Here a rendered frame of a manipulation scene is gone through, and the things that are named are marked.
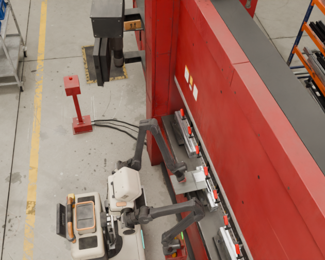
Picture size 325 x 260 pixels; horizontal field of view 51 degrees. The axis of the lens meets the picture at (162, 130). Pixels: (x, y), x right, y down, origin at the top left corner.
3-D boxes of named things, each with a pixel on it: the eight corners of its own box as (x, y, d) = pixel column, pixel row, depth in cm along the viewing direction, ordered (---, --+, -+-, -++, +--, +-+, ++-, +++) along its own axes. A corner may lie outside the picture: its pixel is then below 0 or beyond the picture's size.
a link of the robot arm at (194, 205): (199, 193, 229) (200, 204, 221) (205, 207, 236) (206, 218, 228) (137, 206, 239) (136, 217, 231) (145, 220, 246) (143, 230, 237)
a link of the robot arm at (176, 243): (162, 232, 252) (162, 242, 244) (178, 230, 250) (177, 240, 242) (165, 243, 258) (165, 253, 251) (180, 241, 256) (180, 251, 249)
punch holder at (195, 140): (190, 137, 288) (192, 125, 275) (200, 136, 289) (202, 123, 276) (196, 152, 278) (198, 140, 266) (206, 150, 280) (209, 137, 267)
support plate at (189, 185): (169, 176, 285) (169, 175, 284) (199, 169, 290) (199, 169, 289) (175, 195, 274) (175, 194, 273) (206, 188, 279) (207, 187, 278)
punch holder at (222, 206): (215, 200, 251) (219, 189, 238) (226, 198, 253) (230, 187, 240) (223, 219, 242) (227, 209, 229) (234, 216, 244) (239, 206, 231)
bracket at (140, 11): (119, 16, 319) (119, 9, 313) (145, 13, 323) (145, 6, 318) (128, 42, 294) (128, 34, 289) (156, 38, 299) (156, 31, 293)
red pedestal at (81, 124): (71, 123, 447) (58, 75, 383) (91, 119, 452) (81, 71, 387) (72, 134, 435) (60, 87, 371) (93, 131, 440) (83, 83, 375)
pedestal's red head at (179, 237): (162, 241, 284) (162, 232, 270) (180, 238, 286) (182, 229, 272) (166, 265, 271) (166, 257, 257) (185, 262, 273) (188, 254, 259)
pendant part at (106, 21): (104, 61, 359) (94, -17, 293) (128, 61, 360) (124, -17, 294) (101, 95, 327) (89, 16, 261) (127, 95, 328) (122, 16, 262)
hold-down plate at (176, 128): (169, 122, 337) (170, 120, 335) (175, 121, 338) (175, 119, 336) (178, 146, 319) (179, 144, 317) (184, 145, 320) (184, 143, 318)
